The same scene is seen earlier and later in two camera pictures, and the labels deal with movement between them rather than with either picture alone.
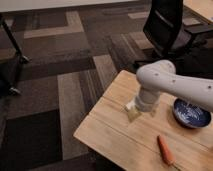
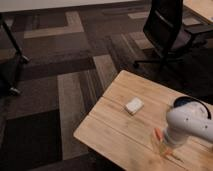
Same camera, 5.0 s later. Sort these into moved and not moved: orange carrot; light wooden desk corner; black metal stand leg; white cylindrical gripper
Moved: orange carrot; white cylindrical gripper
Not moved: light wooden desk corner; black metal stand leg
